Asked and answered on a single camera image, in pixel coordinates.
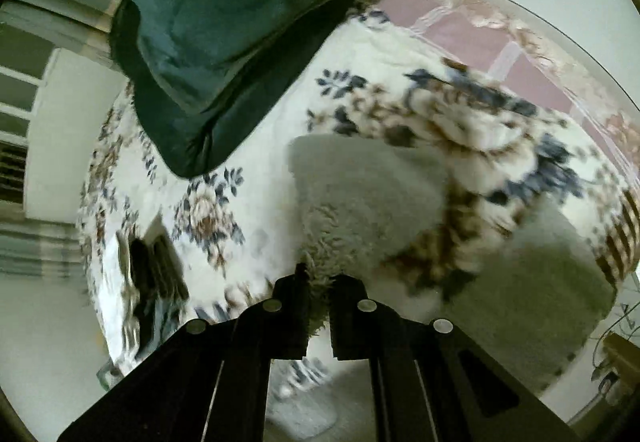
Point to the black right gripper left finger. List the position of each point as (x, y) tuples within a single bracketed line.
[(205, 380)]

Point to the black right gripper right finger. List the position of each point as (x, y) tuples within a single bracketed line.
[(431, 382)]

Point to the grey fluffy pants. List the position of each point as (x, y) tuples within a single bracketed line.
[(513, 273)]

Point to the black folded garment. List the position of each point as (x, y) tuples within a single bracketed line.
[(158, 278)]

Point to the white folded garment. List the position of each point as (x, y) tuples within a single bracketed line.
[(117, 299)]

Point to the floral bed blanket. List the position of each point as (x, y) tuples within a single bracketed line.
[(233, 229)]

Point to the pink patterned bed sheet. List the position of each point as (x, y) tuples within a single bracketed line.
[(533, 58)]

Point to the dark green pillow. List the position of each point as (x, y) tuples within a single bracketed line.
[(205, 72)]

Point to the striped curtain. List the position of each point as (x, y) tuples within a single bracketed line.
[(76, 91)]

